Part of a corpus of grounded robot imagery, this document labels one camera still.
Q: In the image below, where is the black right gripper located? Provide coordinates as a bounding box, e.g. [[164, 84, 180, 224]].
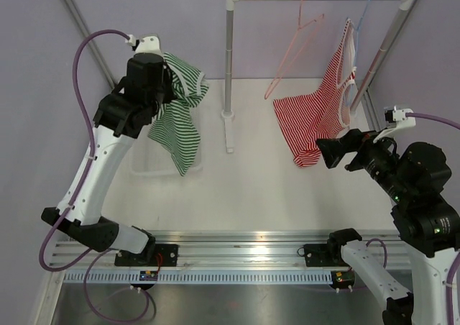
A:
[[316, 125, 411, 202]]

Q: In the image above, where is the green striped tank top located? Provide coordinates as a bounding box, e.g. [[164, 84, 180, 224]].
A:
[[147, 52, 209, 176]]

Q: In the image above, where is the red striped tank top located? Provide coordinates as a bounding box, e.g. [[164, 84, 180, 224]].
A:
[[273, 19, 357, 168]]

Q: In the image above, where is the pink wire hanger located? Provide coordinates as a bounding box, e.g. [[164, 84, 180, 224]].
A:
[[264, 0, 325, 100]]

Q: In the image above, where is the blue wire hanger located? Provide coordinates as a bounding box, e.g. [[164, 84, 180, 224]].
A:
[[350, 0, 371, 70]]

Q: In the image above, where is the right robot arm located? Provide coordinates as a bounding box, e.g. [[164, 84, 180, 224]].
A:
[[316, 129, 459, 324]]

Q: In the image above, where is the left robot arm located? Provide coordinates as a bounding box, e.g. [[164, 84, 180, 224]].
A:
[[41, 52, 175, 266]]

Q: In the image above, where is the clear plastic basket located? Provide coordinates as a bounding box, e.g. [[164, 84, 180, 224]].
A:
[[129, 104, 202, 177]]

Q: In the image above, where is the grey clothes rack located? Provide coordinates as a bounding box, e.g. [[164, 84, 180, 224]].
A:
[[221, 0, 417, 153]]

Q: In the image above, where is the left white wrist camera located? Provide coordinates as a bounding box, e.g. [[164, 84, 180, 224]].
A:
[[125, 34, 163, 56]]

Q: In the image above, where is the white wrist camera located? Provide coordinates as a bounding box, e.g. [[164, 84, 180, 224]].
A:
[[373, 106, 416, 143], [125, 34, 163, 56]]

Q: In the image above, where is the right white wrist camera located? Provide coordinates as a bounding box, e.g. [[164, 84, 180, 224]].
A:
[[373, 106, 416, 143]]

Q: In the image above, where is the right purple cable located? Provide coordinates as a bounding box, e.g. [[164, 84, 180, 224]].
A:
[[366, 111, 460, 325]]

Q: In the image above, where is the purple cable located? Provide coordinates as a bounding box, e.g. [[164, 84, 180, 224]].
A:
[[38, 29, 152, 321], [366, 111, 460, 325]]

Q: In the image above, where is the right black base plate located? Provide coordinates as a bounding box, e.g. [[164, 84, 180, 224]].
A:
[[297, 244, 347, 267]]

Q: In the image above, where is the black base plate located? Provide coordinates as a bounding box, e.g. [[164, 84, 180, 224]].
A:
[[114, 244, 179, 267], [297, 244, 347, 267]]

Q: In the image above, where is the aluminium mounting rail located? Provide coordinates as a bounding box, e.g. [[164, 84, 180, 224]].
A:
[[47, 230, 410, 270]]

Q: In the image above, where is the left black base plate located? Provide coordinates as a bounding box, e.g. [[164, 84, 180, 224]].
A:
[[114, 244, 179, 267]]

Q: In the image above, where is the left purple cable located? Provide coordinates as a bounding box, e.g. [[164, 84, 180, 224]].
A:
[[38, 29, 152, 321]]

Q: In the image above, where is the white slotted cable duct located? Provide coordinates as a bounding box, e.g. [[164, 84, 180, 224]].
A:
[[64, 270, 332, 285]]

